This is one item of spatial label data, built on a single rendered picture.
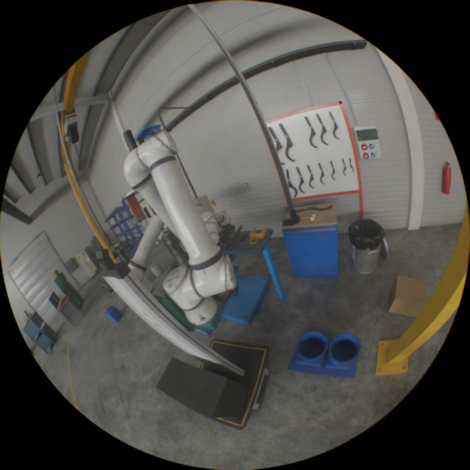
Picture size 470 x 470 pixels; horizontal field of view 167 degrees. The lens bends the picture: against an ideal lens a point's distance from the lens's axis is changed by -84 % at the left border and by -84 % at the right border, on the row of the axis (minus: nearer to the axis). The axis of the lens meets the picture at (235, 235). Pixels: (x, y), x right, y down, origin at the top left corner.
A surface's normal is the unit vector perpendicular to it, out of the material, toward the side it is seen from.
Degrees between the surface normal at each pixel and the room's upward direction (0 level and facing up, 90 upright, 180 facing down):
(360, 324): 0
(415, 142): 90
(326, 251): 90
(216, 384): 0
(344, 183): 90
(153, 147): 81
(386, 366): 0
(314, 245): 90
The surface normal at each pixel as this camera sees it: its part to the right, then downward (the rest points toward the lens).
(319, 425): -0.37, -0.83
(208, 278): -0.01, 0.29
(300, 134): -0.46, 0.56
